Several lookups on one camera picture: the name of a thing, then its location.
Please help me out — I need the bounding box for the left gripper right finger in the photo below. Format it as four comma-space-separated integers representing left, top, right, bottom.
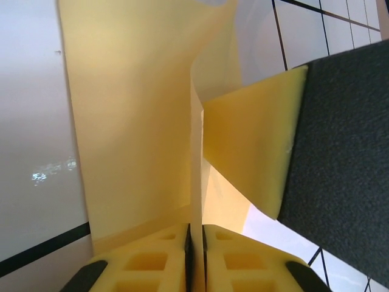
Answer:
202, 224, 331, 292

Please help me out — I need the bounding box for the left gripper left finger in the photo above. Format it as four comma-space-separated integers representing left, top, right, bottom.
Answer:
60, 223, 193, 292

